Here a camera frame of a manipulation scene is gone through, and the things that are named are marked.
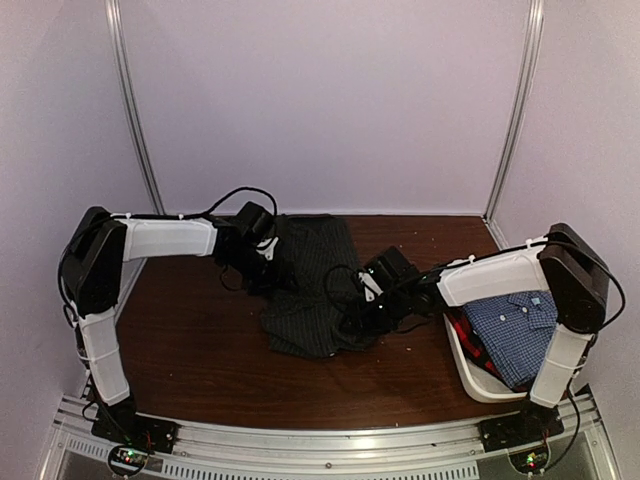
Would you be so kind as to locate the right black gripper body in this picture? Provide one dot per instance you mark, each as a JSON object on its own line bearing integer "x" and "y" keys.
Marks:
{"x": 384, "y": 318}

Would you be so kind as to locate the led circuit board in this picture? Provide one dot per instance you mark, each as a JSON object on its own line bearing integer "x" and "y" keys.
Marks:
{"x": 127, "y": 461}
{"x": 529, "y": 461}

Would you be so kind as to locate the left aluminium frame post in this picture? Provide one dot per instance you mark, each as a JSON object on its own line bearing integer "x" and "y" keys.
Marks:
{"x": 132, "y": 115}

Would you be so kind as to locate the white plastic bin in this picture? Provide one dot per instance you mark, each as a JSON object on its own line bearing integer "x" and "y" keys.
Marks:
{"x": 479, "y": 384}

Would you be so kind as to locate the right led circuit board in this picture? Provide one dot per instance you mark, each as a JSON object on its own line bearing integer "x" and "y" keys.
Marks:
{"x": 529, "y": 461}

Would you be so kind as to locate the red black plaid shirt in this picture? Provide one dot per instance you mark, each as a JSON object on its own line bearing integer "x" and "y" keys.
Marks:
{"x": 474, "y": 349}

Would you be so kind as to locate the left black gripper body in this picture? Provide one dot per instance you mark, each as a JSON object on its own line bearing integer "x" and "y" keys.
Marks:
{"x": 249, "y": 266}

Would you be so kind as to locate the left led circuit board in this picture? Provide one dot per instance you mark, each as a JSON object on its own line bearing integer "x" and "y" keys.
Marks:
{"x": 127, "y": 461}

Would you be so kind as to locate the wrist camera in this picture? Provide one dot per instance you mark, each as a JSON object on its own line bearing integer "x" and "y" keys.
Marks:
{"x": 371, "y": 289}
{"x": 267, "y": 248}

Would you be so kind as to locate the right aluminium frame post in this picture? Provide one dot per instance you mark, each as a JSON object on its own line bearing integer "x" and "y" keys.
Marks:
{"x": 528, "y": 65}

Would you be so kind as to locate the blue checked long sleeve shirt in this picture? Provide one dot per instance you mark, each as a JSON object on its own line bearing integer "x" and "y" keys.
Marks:
{"x": 516, "y": 330}

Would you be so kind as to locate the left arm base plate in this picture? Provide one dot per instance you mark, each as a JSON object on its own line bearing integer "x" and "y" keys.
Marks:
{"x": 138, "y": 431}

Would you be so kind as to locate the front aluminium rail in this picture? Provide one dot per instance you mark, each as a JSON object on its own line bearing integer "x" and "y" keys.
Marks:
{"x": 449, "y": 450}

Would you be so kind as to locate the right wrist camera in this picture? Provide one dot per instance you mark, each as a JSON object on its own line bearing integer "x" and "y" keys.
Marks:
{"x": 371, "y": 289}

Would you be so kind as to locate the black pinstriped long sleeve shirt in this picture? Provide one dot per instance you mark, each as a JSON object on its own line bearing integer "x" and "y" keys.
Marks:
{"x": 305, "y": 322}

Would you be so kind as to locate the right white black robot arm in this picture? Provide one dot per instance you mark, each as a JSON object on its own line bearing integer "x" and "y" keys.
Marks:
{"x": 559, "y": 262}

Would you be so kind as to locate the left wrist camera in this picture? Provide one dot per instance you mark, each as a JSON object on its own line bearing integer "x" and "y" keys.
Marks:
{"x": 267, "y": 248}

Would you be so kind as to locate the aluminium frame post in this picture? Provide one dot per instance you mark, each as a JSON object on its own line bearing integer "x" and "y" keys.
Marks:
{"x": 132, "y": 115}
{"x": 528, "y": 65}

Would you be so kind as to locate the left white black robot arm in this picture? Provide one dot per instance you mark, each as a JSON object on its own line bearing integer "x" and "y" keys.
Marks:
{"x": 90, "y": 270}

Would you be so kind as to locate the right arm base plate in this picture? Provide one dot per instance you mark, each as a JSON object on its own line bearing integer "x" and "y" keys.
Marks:
{"x": 519, "y": 429}

